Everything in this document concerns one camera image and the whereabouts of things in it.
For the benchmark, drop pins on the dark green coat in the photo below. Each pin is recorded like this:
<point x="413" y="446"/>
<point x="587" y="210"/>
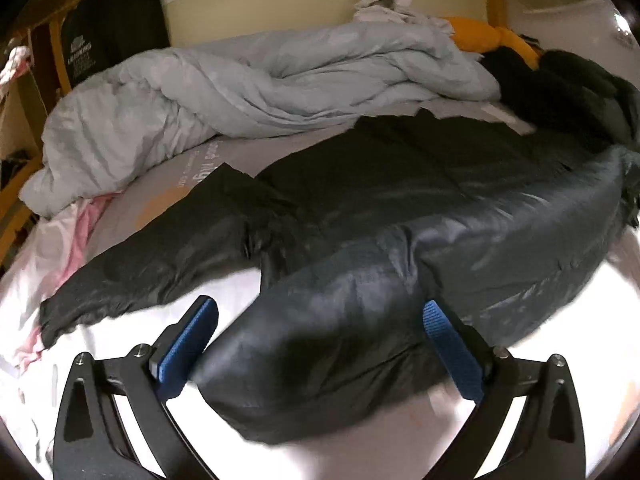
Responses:
<point x="565" y="90"/>

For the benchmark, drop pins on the orange garment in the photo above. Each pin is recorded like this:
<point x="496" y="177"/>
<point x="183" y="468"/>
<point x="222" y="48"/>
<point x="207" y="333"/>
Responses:
<point x="475" y="35"/>

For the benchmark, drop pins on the bed with pale sheet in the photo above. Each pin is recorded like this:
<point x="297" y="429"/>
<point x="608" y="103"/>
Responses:
<point x="150" y="200"/>

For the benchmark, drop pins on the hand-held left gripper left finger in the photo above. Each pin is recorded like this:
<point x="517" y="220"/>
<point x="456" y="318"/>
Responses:
<point x="187" y="345"/>

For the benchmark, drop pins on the black puffer jacket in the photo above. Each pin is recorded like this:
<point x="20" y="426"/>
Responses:
<point x="350" y="240"/>

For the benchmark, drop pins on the light blue duvet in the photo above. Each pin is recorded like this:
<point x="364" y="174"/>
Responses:
<point x="250" y="85"/>

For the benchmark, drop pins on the pale grey crumpled clothes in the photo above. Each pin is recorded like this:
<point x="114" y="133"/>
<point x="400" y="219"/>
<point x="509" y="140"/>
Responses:
<point x="385" y="5"/>

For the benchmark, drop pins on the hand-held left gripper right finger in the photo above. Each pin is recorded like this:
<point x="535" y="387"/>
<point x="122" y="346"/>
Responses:
<point x="452" y="350"/>

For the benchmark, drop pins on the pink and white cloth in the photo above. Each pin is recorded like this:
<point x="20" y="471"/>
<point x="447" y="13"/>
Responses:
<point x="55" y="240"/>

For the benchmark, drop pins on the black printed cushion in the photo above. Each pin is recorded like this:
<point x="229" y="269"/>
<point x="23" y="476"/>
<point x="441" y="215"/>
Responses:
<point x="115" y="25"/>

